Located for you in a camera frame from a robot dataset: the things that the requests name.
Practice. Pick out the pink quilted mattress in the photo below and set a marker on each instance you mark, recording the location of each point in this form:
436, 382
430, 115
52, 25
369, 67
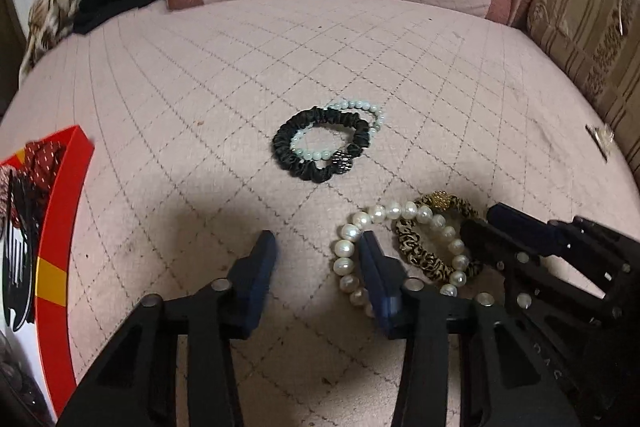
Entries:
200, 107

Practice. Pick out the red polka dot scrunchie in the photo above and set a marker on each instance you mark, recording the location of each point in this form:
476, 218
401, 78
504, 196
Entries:
42, 157

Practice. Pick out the clear hair claw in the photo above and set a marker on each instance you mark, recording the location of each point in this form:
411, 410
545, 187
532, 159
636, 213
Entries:
602, 136

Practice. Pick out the red box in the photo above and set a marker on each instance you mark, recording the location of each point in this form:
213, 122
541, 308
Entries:
52, 257

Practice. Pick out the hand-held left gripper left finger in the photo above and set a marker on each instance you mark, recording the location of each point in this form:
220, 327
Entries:
257, 277

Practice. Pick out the small wrapper scrap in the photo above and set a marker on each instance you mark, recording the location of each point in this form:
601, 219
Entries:
591, 130

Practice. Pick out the striped floral sofa cushion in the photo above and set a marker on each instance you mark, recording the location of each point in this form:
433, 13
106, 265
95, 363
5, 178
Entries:
575, 17

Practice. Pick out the red gingham scrunchie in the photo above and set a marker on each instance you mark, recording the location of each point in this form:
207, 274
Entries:
4, 192

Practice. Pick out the leopard print scrunchie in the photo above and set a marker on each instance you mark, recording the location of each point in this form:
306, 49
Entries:
425, 259

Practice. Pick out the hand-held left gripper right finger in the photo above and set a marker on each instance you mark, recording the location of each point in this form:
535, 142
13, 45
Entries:
380, 282

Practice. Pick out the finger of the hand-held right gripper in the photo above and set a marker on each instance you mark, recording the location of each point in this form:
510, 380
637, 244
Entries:
482, 239
525, 224

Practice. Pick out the black scrunchie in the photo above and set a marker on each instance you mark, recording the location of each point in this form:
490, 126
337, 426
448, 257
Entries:
285, 147

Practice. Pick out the grey sheer scrunchie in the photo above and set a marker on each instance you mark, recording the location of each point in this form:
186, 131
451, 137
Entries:
17, 382

